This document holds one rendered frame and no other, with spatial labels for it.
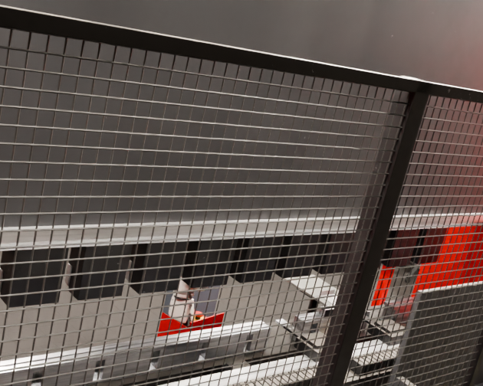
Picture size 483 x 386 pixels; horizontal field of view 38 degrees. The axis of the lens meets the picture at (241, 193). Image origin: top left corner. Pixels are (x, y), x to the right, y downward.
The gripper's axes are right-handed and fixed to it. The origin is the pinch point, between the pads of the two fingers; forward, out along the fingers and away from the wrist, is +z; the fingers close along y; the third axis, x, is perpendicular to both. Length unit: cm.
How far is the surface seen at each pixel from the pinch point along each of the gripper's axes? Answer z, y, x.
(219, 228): -68, -59, 58
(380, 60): -119, -71, 8
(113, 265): -51, -34, 72
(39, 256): -55, -30, 94
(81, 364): -18, -30, 75
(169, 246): -55, -38, 53
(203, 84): -106, -58, 71
